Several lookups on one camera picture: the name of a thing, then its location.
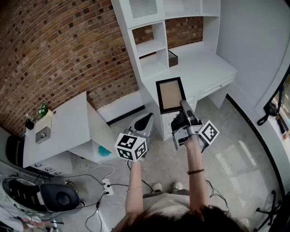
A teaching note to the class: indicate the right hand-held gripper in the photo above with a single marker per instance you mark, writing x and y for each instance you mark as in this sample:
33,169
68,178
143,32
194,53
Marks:
209,133

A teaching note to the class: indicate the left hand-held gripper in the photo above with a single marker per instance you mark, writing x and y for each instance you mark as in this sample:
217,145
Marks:
130,145

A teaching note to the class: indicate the black picture frame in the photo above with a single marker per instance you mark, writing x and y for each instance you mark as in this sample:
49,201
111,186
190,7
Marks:
170,95

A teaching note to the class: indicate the white shelf compartment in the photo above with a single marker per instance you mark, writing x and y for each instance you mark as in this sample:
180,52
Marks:
149,46

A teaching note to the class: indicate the person's right forearm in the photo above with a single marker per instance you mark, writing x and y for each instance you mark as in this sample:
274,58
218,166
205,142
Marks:
194,158

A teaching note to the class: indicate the person's left forearm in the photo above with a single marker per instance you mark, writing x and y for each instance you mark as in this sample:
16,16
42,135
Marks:
134,176

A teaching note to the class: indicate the white desk drawer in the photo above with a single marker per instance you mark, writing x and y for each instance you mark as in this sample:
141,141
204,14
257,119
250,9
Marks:
215,87

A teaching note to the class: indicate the white shelf desk unit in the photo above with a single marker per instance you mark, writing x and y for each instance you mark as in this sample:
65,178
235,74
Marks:
199,68

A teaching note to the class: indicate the teal cloth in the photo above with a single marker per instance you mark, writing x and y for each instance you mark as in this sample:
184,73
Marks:
104,151

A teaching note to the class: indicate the dark brown open box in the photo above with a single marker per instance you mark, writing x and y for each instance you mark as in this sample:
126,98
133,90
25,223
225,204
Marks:
173,61

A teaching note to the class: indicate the person's right shoe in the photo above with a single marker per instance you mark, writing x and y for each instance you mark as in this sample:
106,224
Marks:
176,186

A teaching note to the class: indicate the white power strip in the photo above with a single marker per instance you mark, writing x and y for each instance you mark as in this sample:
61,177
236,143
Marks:
107,185

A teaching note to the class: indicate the person's dark trousers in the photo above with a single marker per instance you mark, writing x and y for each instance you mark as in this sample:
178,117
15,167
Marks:
181,192

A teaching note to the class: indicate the person's beige shirt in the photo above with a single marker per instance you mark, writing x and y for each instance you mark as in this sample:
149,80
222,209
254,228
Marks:
167,204

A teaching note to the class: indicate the white side cabinet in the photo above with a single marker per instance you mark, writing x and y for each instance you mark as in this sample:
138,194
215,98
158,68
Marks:
68,127

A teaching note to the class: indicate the beige box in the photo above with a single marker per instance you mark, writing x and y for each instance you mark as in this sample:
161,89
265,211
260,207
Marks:
44,122

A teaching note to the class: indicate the grey open box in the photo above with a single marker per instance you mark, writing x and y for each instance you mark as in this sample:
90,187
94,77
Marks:
43,136

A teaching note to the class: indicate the small potted plant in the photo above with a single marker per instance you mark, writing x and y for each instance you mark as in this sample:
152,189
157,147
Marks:
43,109

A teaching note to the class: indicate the frosted glass cabinet door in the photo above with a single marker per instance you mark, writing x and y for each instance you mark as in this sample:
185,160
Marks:
142,8

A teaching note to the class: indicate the black pen holder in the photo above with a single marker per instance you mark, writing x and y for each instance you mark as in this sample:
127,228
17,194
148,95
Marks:
29,124

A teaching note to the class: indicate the black stand base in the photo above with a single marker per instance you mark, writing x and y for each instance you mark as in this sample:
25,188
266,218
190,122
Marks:
273,204

